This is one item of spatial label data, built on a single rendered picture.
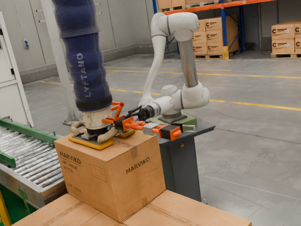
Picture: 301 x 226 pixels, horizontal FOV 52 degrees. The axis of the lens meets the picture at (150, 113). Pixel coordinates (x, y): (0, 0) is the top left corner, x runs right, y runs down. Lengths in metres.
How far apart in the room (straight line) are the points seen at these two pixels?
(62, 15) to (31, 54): 9.94
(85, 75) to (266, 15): 9.00
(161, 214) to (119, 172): 0.36
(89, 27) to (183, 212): 1.18
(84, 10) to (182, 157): 1.40
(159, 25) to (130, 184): 1.05
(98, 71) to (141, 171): 0.65
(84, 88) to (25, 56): 9.84
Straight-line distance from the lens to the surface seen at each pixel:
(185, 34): 2.13
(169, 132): 1.51
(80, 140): 1.98
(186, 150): 2.55
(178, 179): 2.62
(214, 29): 9.86
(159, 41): 2.10
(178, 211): 1.89
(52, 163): 2.86
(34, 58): 11.76
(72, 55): 1.83
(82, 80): 1.82
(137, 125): 1.67
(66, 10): 1.79
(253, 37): 10.66
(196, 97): 2.36
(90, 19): 1.81
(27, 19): 11.77
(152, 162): 1.93
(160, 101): 1.94
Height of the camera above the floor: 1.66
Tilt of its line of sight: 18 degrees down
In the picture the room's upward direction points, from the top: 9 degrees counter-clockwise
